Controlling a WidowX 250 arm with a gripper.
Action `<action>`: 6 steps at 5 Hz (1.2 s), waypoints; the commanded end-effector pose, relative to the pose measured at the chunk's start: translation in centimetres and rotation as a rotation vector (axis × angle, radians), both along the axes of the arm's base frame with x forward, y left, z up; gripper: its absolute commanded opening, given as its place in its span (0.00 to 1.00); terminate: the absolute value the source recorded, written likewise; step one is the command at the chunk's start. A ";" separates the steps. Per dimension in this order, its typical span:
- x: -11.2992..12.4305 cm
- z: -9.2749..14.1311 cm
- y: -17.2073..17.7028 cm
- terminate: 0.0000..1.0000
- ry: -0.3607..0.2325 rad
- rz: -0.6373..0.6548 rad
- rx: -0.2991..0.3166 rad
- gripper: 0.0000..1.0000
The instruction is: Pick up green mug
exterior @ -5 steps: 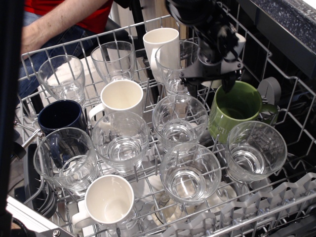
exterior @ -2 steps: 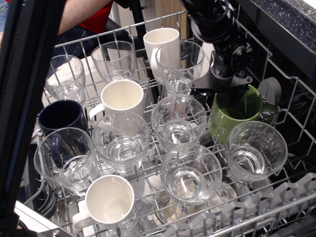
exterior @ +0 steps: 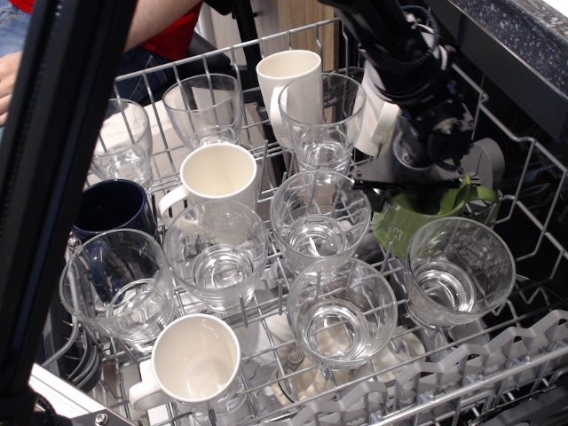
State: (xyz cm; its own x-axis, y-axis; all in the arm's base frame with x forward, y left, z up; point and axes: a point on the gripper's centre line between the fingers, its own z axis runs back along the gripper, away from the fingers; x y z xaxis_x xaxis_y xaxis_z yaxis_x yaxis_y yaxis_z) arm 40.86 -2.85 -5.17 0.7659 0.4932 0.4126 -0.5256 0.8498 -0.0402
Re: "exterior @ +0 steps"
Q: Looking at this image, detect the person's bare hand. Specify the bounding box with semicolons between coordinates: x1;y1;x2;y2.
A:
0;51;22;126

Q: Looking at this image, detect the white mug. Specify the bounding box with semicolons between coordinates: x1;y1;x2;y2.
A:
256;50;322;149
354;65;400;157

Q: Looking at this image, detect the clear glass back middle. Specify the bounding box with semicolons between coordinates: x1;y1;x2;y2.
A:
162;74;242;151

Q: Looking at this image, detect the clear glass back centre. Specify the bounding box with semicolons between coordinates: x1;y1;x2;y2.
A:
278;73;367;174

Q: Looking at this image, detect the green ceramic mug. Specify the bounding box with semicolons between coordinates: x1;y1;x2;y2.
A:
372;176;499;257

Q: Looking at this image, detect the white mug back centre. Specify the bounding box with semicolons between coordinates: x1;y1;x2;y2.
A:
256;50;322;149

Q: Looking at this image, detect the person's bare forearm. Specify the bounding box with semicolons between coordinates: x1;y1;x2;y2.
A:
123;0;202;59

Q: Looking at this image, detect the dark blue mug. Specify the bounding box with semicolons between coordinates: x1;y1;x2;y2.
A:
72;179;158;242

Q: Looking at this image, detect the clear glass right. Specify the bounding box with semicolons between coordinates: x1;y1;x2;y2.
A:
404;217;516;328

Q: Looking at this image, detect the clear glass back left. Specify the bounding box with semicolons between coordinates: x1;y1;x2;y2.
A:
90;99;154;190

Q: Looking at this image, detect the white mug back right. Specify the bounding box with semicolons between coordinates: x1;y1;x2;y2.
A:
354;65;400;157

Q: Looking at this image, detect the grey plastic rack clip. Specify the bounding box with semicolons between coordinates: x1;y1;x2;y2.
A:
461;138;505;202

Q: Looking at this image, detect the clear glass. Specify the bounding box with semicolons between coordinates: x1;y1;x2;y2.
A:
287;257;398;370
90;99;154;190
278;73;367;174
162;74;242;151
404;217;516;328
270;170;372;274
59;229;178;353
163;200;269;314

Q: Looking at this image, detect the cream mug front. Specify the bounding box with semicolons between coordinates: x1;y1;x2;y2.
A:
129;313;241;411

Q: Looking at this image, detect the clear glass front left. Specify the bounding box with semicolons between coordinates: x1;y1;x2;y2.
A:
59;229;178;353

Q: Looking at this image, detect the clear glass centre left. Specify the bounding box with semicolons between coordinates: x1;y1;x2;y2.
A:
163;200;269;314

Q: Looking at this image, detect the clear glass front centre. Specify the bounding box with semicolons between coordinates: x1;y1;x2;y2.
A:
287;257;398;370

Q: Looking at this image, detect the cream mug centre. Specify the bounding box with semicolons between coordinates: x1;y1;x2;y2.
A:
158;143;258;225

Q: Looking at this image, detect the grey plastic tine row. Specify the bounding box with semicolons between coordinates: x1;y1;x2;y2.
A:
291;310;567;425

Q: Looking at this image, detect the grey wire dishwasher rack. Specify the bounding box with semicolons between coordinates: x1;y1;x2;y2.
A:
37;1;567;425

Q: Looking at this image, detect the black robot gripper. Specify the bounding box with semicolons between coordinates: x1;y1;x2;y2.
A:
351;95;473;215

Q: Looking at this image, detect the cream mug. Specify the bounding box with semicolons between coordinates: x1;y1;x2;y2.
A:
129;313;241;411
158;143;258;225

